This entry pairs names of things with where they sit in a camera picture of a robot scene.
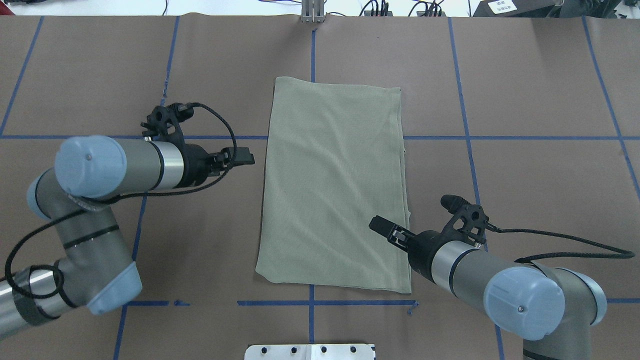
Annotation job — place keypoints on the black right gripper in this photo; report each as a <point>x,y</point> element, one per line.
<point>421,247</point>

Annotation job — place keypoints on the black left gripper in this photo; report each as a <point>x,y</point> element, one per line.
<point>195,164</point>

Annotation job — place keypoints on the olive green long-sleeve shirt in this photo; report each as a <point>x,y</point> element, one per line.
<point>335,158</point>

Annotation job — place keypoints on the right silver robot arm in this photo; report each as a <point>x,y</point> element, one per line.
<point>553,310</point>

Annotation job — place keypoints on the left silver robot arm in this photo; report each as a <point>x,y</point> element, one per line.
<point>75,197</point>

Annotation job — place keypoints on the aluminium frame post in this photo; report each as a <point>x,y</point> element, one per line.
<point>313,11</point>

